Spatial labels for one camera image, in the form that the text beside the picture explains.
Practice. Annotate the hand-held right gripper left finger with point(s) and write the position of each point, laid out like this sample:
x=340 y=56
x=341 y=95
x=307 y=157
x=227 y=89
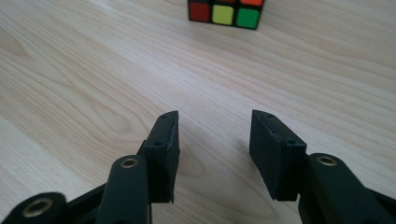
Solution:
x=160 y=155

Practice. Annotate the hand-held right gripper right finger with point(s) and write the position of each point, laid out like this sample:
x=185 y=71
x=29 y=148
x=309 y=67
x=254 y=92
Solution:
x=275 y=161

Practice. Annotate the multicoloured puzzle cube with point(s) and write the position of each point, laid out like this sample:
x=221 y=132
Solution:
x=224 y=14

